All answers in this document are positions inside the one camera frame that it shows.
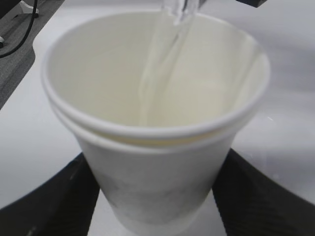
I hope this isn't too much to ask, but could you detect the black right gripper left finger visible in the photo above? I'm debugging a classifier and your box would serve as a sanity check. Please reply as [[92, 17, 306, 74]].
[[0, 154, 100, 236]]

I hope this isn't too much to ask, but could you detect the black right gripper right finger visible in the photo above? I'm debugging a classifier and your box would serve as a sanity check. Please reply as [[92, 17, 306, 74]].
[[212, 149, 315, 236]]

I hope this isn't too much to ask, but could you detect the white paper cup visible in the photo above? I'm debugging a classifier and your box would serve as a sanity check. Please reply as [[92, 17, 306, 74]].
[[50, 98, 260, 236], [41, 11, 271, 146]]

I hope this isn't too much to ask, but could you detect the clear green-label water bottle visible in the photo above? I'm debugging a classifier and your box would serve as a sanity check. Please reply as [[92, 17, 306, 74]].
[[160, 0, 206, 26]]

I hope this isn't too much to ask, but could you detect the black cable on floor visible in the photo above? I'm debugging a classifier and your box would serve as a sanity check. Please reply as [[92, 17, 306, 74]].
[[0, 0, 40, 59]]

